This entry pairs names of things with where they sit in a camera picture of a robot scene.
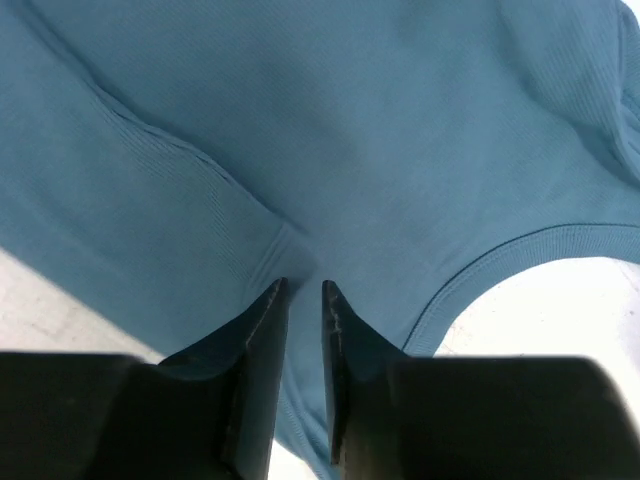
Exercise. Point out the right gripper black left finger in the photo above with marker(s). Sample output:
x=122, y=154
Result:
x=205, y=412

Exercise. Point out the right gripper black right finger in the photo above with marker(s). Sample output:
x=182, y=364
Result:
x=395, y=416

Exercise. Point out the light teal tank top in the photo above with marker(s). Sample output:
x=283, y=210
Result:
x=165, y=161

